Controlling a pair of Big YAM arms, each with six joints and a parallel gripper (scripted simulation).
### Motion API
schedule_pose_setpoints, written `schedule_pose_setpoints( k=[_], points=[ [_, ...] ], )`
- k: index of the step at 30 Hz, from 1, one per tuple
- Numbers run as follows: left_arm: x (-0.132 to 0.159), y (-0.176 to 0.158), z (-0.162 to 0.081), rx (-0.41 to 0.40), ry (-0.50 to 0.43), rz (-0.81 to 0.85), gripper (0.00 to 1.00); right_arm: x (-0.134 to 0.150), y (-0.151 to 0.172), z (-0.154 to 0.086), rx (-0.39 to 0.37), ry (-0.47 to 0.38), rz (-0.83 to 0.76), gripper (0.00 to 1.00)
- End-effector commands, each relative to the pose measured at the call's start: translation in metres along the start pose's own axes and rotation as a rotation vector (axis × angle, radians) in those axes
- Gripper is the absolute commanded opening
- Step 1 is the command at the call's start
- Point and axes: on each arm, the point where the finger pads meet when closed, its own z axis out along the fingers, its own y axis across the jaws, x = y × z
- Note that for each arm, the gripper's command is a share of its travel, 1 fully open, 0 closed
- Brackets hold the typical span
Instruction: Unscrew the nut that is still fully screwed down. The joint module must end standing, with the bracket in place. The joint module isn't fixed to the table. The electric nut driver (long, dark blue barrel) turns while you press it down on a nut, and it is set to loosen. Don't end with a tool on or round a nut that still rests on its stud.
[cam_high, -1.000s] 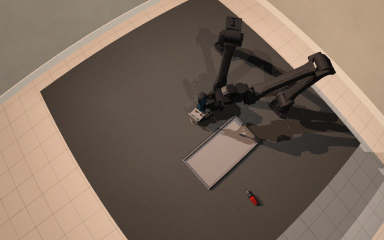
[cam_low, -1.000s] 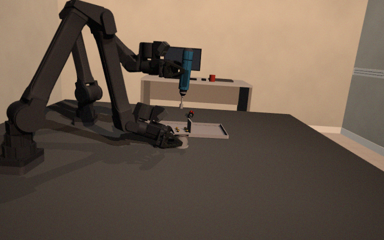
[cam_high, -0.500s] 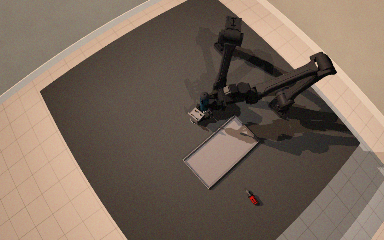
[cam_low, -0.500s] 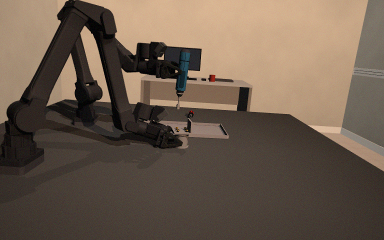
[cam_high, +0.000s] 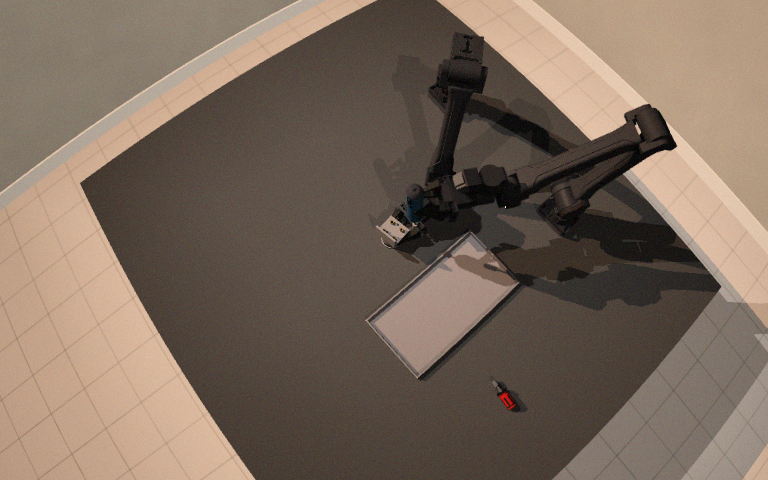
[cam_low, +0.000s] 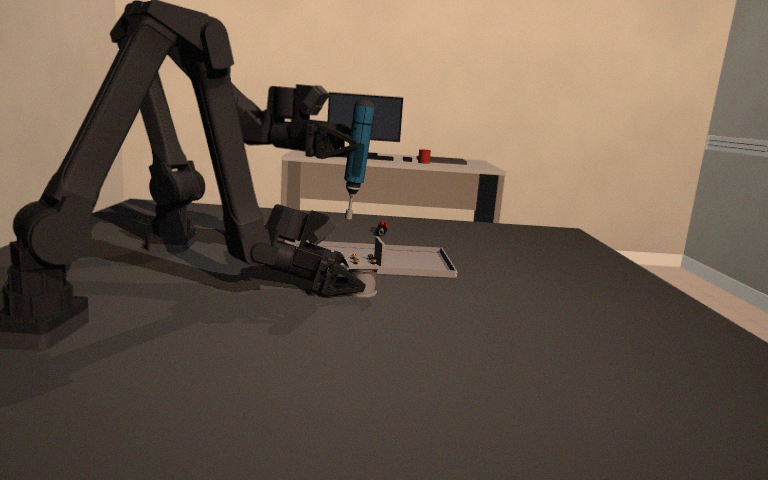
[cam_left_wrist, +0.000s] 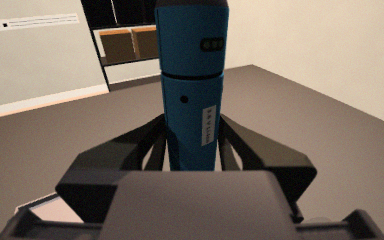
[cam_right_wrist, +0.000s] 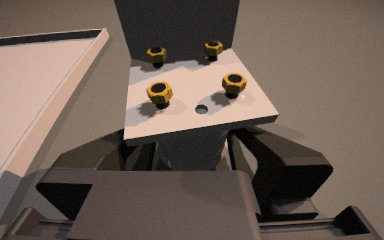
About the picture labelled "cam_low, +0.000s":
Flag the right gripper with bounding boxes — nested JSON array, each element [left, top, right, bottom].
[[289, 247, 366, 296]]

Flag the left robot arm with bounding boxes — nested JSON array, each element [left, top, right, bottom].
[[110, 0, 330, 245]]

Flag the beige rectangular tray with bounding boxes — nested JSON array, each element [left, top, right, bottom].
[[317, 241, 457, 278]]

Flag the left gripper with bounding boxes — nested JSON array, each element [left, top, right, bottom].
[[289, 123, 357, 159]]

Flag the blue nut driver barrel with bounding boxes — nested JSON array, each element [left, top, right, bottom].
[[344, 99, 375, 219]]

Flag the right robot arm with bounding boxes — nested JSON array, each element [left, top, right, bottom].
[[0, 0, 338, 334]]

